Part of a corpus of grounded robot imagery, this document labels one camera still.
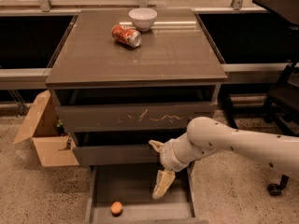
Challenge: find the grey bottom drawer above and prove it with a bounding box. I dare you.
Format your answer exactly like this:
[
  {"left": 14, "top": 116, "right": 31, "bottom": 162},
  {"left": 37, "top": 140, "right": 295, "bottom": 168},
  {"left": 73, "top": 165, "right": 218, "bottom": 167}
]
[{"left": 84, "top": 163, "right": 208, "bottom": 224}]

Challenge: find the brown cardboard box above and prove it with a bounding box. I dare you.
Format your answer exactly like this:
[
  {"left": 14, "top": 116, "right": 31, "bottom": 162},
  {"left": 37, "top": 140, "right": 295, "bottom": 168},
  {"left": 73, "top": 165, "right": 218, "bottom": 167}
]
[{"left": 14, "top": 91, "right": 78, "bottom": 167}]

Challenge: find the crushed orange soda can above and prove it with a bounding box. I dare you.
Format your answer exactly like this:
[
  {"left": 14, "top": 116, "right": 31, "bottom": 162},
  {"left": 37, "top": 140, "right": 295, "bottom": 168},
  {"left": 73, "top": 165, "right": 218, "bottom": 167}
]
[{"left": 111, "top": 24, "right": 142, "bottom": 48}]

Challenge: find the grey middle drawer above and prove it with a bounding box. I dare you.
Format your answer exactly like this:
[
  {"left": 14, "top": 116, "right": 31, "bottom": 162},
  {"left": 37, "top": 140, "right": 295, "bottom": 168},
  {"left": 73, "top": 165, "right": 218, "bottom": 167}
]
[{"left": 73, "top": 129, "right": 185, "bottom": 166}]

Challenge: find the orange fruit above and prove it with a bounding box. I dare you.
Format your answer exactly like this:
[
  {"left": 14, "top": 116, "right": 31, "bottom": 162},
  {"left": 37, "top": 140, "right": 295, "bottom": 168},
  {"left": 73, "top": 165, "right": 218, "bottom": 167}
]
[{"left": 110, "top": 202, "right": 123, "bottom": 216}]

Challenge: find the white bowl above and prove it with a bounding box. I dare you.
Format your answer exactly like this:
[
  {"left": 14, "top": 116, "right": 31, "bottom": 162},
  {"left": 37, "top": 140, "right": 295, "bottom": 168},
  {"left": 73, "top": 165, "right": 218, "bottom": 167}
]
[{"left": 129, "top": 7, "right": 157, "bottom": 31}]

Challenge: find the black office chair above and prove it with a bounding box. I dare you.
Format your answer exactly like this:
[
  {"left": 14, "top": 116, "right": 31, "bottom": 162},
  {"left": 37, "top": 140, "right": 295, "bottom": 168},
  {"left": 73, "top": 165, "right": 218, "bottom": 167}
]
[{"left": 219, "top": 56, "right": 299, "bottom": 197}]

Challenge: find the metal window railing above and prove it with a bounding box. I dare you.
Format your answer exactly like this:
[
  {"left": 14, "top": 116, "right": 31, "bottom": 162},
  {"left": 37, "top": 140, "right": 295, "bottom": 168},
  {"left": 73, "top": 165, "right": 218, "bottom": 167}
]
[{"left": 0, "top": 0, "right": 299, "bottom": 17}]

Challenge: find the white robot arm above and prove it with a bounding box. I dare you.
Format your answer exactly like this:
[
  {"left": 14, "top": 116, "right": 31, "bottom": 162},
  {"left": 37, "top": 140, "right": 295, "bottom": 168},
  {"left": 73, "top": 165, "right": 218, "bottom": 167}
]
[{"left": 149, "top": 117, "right": 299, "bottom": 199}]

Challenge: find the grey drawer cabinet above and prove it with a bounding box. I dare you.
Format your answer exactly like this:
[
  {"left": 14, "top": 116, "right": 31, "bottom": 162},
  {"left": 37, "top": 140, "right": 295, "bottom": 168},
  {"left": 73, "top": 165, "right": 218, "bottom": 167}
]
[{"left": 45, "top": 7, "right": 228, "bottom": 224}]

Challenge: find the grey drawer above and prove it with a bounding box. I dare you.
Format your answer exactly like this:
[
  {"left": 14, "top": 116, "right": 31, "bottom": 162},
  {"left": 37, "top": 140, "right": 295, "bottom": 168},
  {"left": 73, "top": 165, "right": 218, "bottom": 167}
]
[
  {"left": 84, "top": 163, "right": 208, "bottom": 224},
  {"left": 73, "top": 129, "right": 185, "bottom": 166},
  {"left": 53, "top": 86, "right": 217, "bottom": 133}
]

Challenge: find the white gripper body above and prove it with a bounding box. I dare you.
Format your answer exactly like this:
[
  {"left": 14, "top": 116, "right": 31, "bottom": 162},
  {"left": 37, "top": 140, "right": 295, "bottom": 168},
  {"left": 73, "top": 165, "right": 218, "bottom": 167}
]
[{"left": 160, "top": 139, "right": 187, "bottom": 173}]

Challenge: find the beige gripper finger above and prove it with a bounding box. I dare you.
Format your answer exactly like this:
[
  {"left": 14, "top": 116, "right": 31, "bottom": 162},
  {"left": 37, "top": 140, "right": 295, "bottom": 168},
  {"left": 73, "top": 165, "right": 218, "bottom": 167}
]
[
  {"left": 152, "top": 170, "right": 176, "bottom": 200},
  {"left": 149, "top": 140, "right": 164, "bottom": 153}
]

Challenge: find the black side table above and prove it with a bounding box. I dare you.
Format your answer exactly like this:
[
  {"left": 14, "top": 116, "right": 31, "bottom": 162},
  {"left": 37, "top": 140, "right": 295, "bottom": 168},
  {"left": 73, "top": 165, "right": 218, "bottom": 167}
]
[{"left": 252, "top": 0, "right": 299, "bottom": 25}]

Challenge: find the grey top drawer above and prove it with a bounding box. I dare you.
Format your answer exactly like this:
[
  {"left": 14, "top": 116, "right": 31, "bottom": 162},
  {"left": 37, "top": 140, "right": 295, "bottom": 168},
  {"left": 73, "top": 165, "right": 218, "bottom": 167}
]
[{"left": 53, "top": 86, "right": 217, "bottom": 133}]

